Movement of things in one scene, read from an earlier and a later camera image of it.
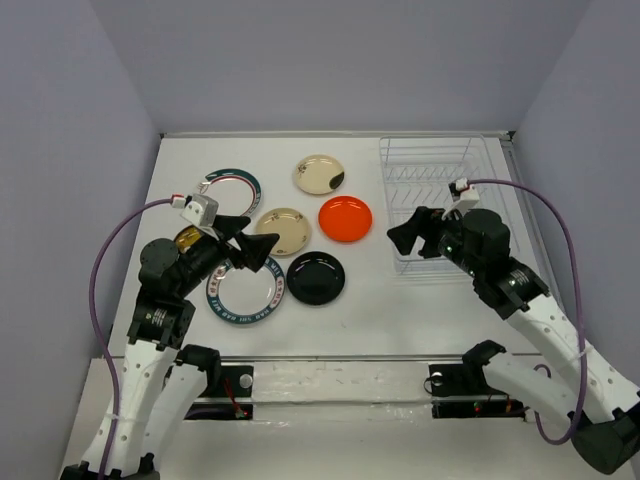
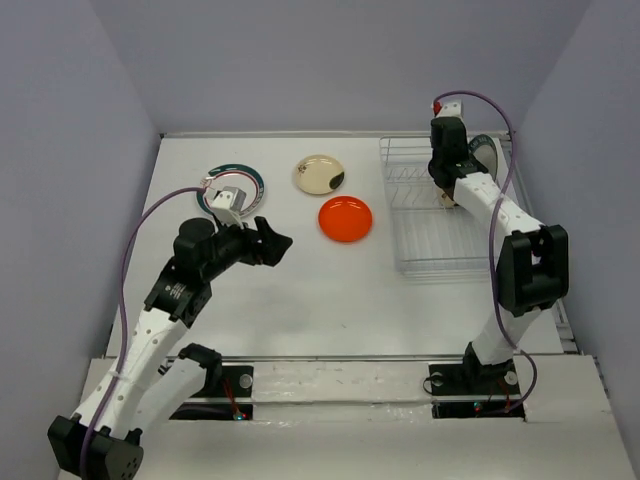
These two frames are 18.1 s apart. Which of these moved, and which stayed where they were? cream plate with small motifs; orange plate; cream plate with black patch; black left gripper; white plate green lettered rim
Moved: white plate green lettered rim; cream plate with small motifs
Stayed: orange plate; black left gripper; cream plate with black patch
